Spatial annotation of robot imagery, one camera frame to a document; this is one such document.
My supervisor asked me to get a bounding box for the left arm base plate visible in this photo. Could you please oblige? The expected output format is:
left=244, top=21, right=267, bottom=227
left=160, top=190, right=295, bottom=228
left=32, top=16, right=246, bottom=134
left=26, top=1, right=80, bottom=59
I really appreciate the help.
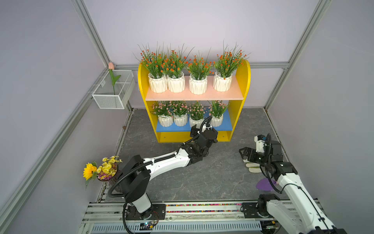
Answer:
left=125, top=203, right=166, bottom=220

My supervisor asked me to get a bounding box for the purple trowel pink handle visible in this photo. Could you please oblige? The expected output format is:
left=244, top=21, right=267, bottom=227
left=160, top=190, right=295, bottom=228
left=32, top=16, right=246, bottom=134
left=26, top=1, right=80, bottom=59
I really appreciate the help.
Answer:
left=256, top=178, right=273, bottom=191

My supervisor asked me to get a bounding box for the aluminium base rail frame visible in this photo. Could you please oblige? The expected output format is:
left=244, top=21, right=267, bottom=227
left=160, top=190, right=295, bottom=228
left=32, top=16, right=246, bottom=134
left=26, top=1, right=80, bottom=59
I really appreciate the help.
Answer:
left=77, top=199, right=335, bottom=234

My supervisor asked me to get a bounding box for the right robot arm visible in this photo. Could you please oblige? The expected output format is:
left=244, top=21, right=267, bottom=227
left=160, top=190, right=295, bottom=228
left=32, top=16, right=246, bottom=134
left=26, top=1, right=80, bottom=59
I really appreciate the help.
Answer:
left=239, top=135, right=346, bottom=234

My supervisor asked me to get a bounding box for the pink artificial tulip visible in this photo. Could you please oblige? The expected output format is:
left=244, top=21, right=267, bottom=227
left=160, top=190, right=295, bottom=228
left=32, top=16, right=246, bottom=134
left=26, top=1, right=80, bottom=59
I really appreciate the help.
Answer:
left=108, top=62, right=121, bottom=95

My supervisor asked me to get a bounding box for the sunflower bouquet in basket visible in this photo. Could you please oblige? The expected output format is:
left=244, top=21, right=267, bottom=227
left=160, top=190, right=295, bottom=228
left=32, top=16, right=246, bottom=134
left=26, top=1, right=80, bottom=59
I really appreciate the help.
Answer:
left=83, top=156, right=123, bottom=188

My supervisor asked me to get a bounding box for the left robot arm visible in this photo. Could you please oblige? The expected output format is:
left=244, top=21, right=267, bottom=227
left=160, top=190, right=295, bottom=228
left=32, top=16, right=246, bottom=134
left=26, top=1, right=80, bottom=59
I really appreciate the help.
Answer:
left=111, top=127, right=218, bottom=219

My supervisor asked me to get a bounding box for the white wire wall basket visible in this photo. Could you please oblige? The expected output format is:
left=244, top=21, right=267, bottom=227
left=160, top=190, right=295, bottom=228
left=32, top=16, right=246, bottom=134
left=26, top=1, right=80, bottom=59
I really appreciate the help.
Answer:
left=92, top=70, right=135, bottom=109

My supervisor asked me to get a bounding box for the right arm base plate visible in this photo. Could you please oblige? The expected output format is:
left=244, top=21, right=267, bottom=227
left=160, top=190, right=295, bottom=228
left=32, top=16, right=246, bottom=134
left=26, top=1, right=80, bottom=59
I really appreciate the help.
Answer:
left=240, top=202, right=270, bottom=218

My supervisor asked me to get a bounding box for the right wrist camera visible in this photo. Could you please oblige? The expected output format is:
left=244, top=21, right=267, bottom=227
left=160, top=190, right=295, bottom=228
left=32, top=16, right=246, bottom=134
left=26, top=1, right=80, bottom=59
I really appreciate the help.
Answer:
left=254, top=133, right=272, bottom=155

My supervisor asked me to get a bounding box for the pink flower pot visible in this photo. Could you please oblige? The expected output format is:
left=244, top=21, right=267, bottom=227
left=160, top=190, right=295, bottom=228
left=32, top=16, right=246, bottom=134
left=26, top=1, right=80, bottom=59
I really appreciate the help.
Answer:
left=152, top=101, right=173, bottom=127
left=171, top=100, right=188, bottom=127
left=188, top=101, right=205, bottom=128
left=209, top=100, right=228, bottom=127

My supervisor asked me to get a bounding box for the orange flower pot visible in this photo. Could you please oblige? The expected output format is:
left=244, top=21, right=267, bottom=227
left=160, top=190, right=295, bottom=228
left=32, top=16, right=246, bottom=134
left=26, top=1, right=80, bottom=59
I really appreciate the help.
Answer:
left=162, top=45, right=193, bottom=93
left=136, top=45, right=168, bottom=94
left=213, top=44, right=248, bottom=92
left=187, top=53, right=213, bottom=95

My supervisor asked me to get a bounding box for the white grey work glove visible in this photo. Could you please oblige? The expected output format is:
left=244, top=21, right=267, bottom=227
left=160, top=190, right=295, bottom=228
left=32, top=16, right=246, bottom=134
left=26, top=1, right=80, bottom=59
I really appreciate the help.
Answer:
left=243, top=160, right=262, bottom=174

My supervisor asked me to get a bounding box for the yellow rack with coloured shelves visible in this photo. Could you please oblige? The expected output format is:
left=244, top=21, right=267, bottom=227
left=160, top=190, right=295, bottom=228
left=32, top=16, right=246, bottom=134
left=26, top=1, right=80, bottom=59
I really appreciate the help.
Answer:
left=138, top=60, right=251, bottom=143

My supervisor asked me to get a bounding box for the black corrugated left cable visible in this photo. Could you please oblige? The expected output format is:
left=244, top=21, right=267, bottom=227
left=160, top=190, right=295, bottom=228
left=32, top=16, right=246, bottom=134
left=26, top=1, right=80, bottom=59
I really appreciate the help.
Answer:
left=107, top=115, right=213, bottom=234

